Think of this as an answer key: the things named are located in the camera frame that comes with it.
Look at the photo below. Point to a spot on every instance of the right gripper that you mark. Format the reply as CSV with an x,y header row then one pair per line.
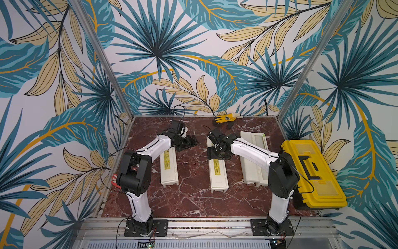
x,y
218,149

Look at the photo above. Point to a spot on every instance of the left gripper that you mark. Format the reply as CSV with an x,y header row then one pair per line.
x,y
189,143

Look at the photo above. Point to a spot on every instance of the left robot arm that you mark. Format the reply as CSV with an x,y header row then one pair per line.
x,y
134,175

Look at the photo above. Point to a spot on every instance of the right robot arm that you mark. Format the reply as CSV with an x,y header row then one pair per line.
x,y
282,174

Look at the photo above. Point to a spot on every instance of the yellow black work glove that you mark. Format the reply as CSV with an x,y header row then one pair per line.
x,y
229,119

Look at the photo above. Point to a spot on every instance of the red white work glove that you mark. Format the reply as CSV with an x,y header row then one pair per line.
x,y
114,181

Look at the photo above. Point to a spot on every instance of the yellow black toolbox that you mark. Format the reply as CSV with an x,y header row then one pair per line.
x,y
317,188

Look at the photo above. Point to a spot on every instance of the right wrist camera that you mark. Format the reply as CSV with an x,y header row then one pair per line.
x,y
216,136

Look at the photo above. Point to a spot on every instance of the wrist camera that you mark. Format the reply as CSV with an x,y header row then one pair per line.
x,y
216,136
177,128

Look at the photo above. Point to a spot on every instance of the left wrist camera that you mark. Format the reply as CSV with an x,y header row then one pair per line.
x,y
177,128

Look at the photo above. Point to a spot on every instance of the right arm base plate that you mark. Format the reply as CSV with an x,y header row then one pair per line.
x,y
267,227

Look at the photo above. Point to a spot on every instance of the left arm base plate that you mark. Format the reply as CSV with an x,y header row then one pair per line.
x,y
157,228

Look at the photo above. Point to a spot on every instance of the aluminium front rail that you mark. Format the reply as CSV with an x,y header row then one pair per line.
x,y
213,228

